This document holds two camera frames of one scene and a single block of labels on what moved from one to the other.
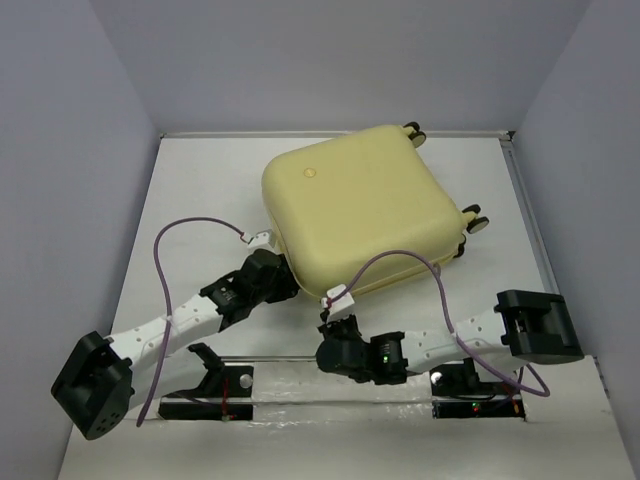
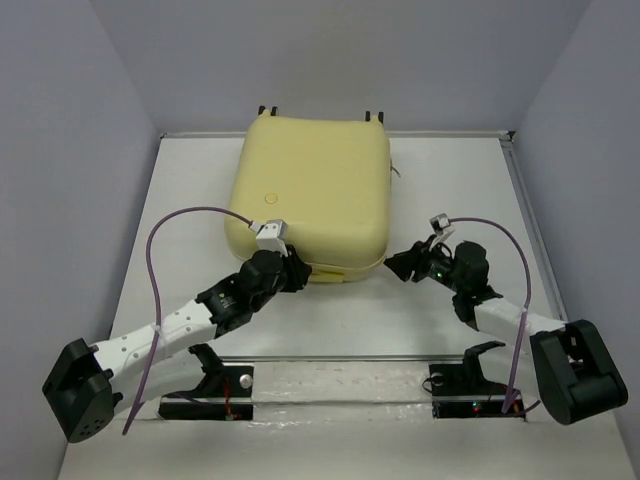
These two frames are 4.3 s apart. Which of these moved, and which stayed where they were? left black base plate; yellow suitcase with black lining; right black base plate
Moved: yellow suitcase with black lining
Stayed: left black base plate; right black base plate
